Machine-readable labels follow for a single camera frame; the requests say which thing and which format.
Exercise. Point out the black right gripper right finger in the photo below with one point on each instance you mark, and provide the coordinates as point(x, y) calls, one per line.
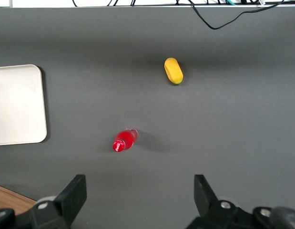
point(206, 202)

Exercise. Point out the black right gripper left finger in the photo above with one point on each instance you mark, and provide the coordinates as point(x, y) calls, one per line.
point(71, 198)

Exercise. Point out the cream rectangular tray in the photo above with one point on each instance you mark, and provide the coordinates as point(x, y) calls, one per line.
point(18, 105)

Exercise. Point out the wooden drawer cabinet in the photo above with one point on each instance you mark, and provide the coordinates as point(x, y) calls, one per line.
point(9, 198)

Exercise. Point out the red drink bottle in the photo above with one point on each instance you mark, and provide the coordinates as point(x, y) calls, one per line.
point(125, 140)

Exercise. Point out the grey table mat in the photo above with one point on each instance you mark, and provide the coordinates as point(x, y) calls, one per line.
point(161, 119)

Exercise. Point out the yellow sponge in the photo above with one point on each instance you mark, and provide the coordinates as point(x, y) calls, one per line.
point(174, 71)

